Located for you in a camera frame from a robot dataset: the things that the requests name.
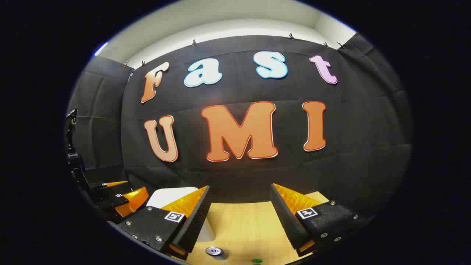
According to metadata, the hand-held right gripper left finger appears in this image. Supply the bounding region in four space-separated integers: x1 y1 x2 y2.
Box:
107 185 213 262

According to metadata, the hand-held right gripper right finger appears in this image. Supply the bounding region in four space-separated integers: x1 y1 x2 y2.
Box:
270 183 372 257

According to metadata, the white desktop garbage bin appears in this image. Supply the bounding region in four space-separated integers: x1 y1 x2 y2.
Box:
146 187 216 243

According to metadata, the wooden desktop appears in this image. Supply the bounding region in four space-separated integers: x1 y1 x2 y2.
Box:
167 191 330 265

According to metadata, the black backdrop cloth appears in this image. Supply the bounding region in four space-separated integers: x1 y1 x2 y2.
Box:
66 33 413 221

